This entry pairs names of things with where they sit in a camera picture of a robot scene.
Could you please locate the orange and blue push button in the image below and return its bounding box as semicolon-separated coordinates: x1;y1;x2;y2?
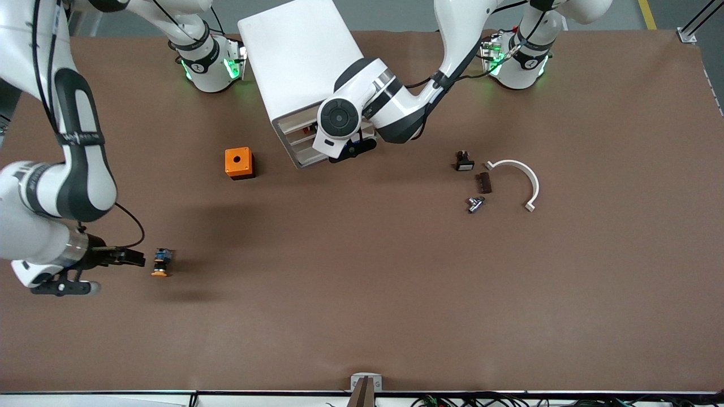
150;248;174;278

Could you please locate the orange button box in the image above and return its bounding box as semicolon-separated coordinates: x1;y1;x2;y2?
225;147;255;180

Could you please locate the brown table mat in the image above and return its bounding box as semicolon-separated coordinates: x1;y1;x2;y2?
0;29;724;393

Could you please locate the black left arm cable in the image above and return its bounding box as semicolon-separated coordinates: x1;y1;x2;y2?
404;0;546;90

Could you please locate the white half ring clamp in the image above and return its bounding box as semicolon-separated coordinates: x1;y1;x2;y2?
484;159;540;213

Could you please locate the grey metal bracket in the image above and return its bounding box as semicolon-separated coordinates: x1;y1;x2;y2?
350;373;383;407

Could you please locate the black cable bundle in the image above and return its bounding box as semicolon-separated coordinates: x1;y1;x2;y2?
410;393;724;407

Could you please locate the aluminium frame post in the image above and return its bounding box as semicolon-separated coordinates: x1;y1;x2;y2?
677;0;724;44

